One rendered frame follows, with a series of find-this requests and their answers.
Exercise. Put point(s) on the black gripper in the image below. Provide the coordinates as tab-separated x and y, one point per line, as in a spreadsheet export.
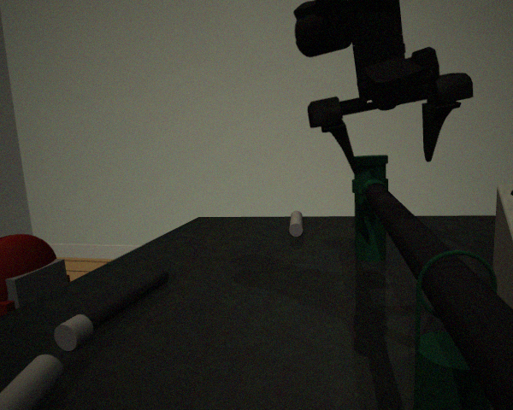
441	96

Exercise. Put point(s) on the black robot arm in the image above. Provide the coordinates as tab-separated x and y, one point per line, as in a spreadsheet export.
325	26

